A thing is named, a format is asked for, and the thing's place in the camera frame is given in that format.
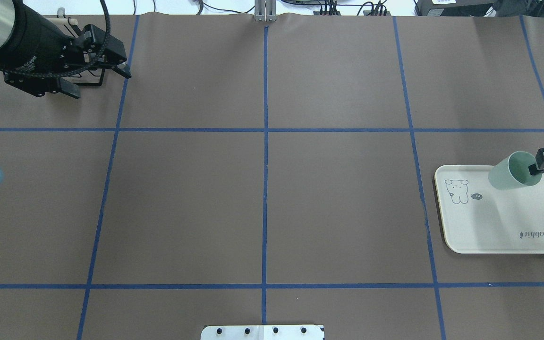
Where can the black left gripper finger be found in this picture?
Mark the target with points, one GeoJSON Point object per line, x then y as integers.
{"type": "Point", "coordinates": [114, 56]}
{"type": "Point", "coordinates": [61, 86]}

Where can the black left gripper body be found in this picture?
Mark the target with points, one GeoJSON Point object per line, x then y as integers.
{"type": "Point", "coordinates": [25, 46]}

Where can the light green plastic cup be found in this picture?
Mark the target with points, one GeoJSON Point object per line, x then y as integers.
{"type": "Point", "coordinates": [513, 172]}

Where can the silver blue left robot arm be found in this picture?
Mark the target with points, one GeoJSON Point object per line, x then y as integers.
{"type": "Point", "coordinates": [14, 12]}

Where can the cream rabbit print tray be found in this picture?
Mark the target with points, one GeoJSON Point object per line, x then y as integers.
{"type": "Point", "coordinates": [477, 218]}

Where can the black wire cup rack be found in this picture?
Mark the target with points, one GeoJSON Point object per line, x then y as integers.
{"type": "Point", "coordinates": [88, 78]}

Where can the wooden rack handle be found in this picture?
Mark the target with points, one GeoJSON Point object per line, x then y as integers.
{"type": "Point", "coordinates": [64, 21]}

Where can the aluminium frame post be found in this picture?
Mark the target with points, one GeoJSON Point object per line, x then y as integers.
{"type": "Point", "coordinates": [265, 11]}

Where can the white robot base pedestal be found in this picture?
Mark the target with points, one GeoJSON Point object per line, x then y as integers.
{"type": "Point", "coordinates": [264, 332]}

